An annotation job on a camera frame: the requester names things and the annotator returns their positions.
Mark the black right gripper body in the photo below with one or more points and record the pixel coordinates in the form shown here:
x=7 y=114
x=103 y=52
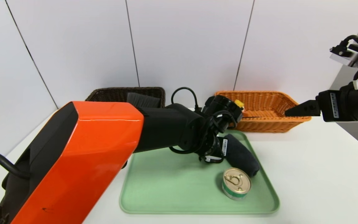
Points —
x=330 y=105

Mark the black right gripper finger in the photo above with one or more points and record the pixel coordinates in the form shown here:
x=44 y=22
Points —
x=306 y=110

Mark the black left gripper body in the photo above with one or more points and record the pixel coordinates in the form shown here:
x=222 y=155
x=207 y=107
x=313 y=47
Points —
x=224 y=147

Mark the orange toy fruit tart slice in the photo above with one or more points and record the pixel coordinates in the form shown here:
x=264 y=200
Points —
x=239 y=103

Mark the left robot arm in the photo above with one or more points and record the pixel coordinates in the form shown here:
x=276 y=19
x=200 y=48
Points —
x=89 y=149

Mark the orange wicker basket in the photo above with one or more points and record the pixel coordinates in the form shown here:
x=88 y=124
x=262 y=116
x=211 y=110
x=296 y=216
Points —
x=269 y=123

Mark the dark brown wicker basket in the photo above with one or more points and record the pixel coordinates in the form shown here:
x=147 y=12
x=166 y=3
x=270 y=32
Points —
x=110 y=93

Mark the dark blue rolled towel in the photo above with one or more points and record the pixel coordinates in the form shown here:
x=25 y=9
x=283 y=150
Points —
x=242 y=155

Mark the gold lid tin can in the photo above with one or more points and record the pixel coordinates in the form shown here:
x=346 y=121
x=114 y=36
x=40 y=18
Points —
x=236 y=183

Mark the light green plastic tray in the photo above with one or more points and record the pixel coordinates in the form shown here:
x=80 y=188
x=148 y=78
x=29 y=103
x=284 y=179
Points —
x=172 y=189

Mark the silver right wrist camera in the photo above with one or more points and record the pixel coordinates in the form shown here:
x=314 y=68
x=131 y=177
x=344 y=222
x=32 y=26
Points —
x=348 y=59

